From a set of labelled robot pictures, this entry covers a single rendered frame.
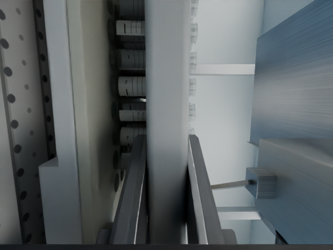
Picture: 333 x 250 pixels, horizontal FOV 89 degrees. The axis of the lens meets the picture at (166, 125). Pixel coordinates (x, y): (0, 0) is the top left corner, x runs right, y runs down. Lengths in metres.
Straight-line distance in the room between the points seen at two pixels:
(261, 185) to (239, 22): 3.84
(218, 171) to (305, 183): 3.62
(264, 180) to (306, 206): 0.05
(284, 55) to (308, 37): 0.08
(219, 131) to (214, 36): 1.83
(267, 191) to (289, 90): 0.36
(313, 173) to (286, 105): 0.38
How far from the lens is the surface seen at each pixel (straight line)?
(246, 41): 3.94
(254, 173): 0.25
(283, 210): 0.25
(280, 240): 0.28
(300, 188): 0.22
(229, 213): 1.38
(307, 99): 0.52
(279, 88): 0.60
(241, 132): 3.78
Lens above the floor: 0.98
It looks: 1 degrees up
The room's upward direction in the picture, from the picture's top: 90 degrees clockwise
